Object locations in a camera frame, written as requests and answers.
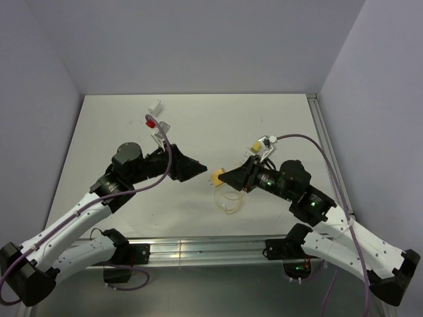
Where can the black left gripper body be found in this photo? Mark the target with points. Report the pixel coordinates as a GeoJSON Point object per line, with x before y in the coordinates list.
{"type": "Point", "coordinates": [157, 164]}

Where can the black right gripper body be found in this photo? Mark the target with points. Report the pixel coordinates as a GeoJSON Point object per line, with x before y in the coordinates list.
{"type": "Point", "coordinates": [262, 177]}

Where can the small yellow charger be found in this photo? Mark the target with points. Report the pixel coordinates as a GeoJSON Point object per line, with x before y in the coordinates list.
{"type": "Point", "coordinates": [214, 180]}

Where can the white cube socket adapter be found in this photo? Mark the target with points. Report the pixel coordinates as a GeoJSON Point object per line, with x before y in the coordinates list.
{"type": "Point", "coordinates": [249, 151]}

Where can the yellow dual USB charger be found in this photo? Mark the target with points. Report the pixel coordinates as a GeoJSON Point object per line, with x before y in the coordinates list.
{"type": "Point", "coordinates": [256, 147]}

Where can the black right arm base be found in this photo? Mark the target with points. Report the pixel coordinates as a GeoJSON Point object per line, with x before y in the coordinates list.
{"type": "Point", "coordinates": [282, 249]}

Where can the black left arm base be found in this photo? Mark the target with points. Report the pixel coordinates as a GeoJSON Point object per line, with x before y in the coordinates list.
{"type": "Point", "coordinates": [131, 254]}

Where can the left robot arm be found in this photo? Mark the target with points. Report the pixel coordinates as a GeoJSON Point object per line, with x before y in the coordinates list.
{"type": "Point", "coordinates": [34, 268]}

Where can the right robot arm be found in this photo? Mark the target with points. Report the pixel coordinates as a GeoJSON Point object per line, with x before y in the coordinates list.
{"type": "Point", "coordinates": [324, 231]}

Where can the white USB charger far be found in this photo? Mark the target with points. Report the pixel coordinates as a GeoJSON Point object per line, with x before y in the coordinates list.
{"type": "Point", "coordinates": [155, 108]}

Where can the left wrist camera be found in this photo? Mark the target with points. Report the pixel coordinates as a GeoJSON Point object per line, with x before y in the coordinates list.
{"type": "Point", "coordinates": [157, 132]}

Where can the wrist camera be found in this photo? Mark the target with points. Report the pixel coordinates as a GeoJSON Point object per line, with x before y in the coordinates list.
{"type": "Point", "coordinates": [157, 132]}
{"type": "Point", "coordinates": [267, 146]}

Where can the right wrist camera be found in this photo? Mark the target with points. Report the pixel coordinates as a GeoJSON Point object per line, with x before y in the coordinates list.
{"type": "Point", "coordinates": [267, 146]}

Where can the aluminium front rail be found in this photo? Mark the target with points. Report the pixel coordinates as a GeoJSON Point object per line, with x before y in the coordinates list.
{"type": "Point", "coordinates": [198, 251]}

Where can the aluminium rail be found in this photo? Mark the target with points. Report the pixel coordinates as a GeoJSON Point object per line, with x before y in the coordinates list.
{"type": "Point", "coordinates": [198, 251]}
{"type": "Point", "coordinates": [336, 178]}

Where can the aluminium right rail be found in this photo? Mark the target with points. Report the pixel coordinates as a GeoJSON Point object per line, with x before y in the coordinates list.
{"type": "Point", "coordinates": [336, 178]}

